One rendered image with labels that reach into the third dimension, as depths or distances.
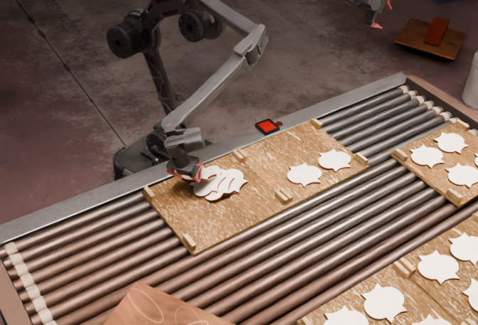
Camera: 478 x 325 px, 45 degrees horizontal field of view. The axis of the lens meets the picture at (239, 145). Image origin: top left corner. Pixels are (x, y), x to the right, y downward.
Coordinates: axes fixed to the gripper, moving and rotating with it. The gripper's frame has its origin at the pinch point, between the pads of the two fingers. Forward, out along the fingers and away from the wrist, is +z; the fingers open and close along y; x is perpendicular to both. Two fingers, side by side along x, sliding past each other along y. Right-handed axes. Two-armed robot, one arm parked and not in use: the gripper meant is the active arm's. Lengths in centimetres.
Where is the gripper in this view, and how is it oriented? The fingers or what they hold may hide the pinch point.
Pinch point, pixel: (190, 178)
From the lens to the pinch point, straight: 204.0
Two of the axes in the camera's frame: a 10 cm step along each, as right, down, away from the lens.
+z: 2.4, 6.5, 7.2
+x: -4.0, 7.4, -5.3
